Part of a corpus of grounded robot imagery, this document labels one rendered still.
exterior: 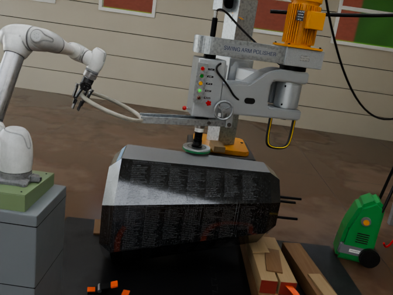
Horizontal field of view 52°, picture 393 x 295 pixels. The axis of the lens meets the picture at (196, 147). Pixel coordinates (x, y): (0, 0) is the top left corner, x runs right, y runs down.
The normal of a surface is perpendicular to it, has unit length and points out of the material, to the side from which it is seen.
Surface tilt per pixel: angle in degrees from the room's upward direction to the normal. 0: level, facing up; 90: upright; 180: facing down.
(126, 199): 45
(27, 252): 90
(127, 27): 90
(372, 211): 90
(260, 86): 90
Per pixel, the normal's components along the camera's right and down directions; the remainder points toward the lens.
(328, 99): -0.04, 0.27
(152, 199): 0.17, -0.47
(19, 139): 0.60, -0.09
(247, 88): 0.20, 0.30
